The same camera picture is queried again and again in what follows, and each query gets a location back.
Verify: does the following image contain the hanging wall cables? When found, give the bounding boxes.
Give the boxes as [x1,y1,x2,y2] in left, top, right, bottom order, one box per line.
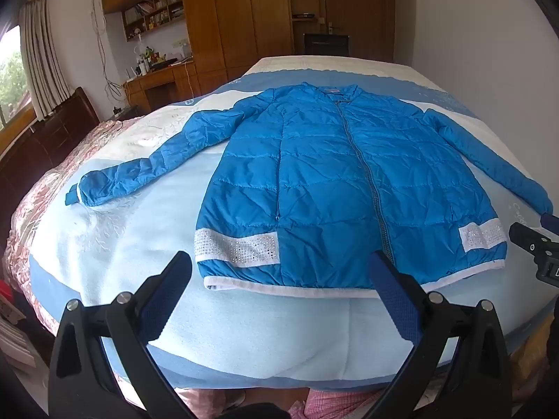
[89,0,132,105]

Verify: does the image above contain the stack of papers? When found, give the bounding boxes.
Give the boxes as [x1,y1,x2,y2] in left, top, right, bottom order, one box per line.
[0,299,50,374]

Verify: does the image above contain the pink checked cloth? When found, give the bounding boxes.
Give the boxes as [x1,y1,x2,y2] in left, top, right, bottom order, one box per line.
[303,390,385,419]

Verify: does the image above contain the black box by wardrobe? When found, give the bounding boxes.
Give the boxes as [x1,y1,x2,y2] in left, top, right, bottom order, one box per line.
[303,32,351,57]

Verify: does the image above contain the wooden door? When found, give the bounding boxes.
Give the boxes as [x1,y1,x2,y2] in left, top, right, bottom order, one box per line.
[325,0,394,59]

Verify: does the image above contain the pink floral quilt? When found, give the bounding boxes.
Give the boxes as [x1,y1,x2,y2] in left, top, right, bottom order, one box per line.
[0,116,149,337]

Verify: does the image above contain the blue puffer jacket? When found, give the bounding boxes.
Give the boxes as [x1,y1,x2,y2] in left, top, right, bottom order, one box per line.
[65,82,554,300]

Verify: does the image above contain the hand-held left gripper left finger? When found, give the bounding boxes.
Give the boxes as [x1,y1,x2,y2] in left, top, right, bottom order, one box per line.
[47,251,206,419]

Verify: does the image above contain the wooden wardrobe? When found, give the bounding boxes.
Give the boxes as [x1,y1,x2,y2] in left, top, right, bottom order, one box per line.
[179,0,326,86]

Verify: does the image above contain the wooden wall bookshelf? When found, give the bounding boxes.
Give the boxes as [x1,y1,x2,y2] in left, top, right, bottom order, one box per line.
[121,0,184,43]

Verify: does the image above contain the window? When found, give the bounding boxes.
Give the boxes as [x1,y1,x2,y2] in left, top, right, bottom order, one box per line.
[0,24,36,132]

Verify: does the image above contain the beige curtain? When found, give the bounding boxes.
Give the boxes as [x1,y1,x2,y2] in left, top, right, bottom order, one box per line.
[17,0,73,120]

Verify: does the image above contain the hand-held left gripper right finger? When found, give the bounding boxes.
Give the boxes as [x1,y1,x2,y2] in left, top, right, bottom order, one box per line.
[368,251,511,419]

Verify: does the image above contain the wooden desk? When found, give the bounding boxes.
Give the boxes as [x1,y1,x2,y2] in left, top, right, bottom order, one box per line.
[122,58,197,114]

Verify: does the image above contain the dark wooden headboard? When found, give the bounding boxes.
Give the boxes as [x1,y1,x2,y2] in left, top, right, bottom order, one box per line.
[0,86,101,245]

